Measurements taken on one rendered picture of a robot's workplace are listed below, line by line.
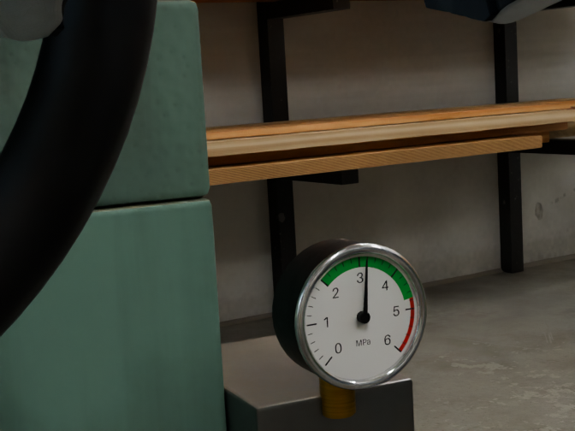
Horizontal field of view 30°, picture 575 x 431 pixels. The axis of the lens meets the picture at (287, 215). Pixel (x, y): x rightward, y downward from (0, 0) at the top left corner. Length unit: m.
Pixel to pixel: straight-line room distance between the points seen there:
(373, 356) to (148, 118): 0.14
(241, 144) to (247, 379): 2.33
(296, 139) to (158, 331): 2.45
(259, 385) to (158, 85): 0.15
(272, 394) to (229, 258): 2.92
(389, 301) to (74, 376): 0.14
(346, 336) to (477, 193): 3.55
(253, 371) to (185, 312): 0.06
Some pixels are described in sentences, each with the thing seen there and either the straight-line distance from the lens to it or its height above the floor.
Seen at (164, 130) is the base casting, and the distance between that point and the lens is 0.48.
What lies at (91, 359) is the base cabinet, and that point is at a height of 0.64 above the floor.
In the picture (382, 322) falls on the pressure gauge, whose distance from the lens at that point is 0.46.
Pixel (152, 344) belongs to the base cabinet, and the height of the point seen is 0.65.
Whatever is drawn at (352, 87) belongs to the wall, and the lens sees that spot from 3.63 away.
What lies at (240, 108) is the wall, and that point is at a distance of 3.39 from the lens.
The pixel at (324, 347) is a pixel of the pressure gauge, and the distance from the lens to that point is 0.45.
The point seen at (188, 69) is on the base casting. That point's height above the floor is 0.77.
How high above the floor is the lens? 0.76
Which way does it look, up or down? 7 degrees down
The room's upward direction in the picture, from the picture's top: 3 degrees counter-clockwise
